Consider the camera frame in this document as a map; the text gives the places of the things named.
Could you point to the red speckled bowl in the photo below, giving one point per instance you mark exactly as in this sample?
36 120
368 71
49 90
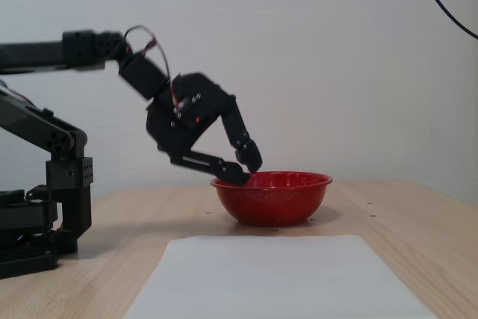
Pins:
272 203

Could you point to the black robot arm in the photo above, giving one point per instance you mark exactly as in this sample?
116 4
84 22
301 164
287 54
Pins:
33 54

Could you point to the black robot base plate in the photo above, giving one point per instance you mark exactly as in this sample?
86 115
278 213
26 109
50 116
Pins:
22 263

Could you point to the white paper sheet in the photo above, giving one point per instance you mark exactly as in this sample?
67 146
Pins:
194 289

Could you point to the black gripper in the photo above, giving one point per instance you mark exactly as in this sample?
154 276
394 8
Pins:
194 119

